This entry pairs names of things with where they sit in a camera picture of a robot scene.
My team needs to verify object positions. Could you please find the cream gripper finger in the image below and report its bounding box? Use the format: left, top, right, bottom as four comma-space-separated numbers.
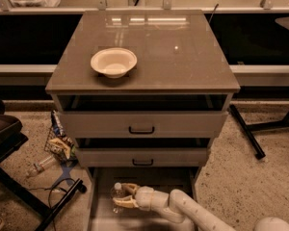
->
113, 195, 139, 209
121, 183, 140, 196

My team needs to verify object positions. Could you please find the clear plastic water bottle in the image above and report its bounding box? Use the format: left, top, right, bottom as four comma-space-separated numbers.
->
111, 182, 125, 214

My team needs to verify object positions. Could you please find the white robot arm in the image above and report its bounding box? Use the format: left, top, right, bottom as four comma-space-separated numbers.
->
113, 183, 236, 231

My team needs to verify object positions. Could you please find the grey open bottom drawer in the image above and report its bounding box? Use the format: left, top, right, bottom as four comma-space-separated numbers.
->
87, 167, 197, 231

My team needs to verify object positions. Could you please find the grey middle drawer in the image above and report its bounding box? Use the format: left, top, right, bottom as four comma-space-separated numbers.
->
76, 148, 209, 167

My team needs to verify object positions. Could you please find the grey top drawer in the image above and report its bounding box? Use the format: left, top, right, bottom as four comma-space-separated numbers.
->
59, 111, 227, 139

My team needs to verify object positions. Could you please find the grey drawer cabinet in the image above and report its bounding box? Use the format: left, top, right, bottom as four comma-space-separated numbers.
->
44, 9, 241, 231

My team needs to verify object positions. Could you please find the empty bottle on floor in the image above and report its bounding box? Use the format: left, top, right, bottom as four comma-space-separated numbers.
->
26, 155, 56, 178

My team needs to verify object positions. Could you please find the blue tape cross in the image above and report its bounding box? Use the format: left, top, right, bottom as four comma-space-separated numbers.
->
53, 161, 78, 187

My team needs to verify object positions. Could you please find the white paper bowl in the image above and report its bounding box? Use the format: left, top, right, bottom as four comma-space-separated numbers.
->
91, 48, 138, 79

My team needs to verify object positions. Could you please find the black chair with base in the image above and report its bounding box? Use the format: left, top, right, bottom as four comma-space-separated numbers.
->
0, 100, 88, 231

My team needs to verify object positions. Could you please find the black stand leg right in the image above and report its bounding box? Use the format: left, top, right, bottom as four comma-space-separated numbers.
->
229, 105, 289, 160

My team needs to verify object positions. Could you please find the black cable on floor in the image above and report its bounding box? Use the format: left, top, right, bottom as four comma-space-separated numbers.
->
24, 177, 77, 231

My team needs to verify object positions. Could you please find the wire basket with snacks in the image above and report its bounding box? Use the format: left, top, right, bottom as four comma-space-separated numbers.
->
46, 110, 77, 162

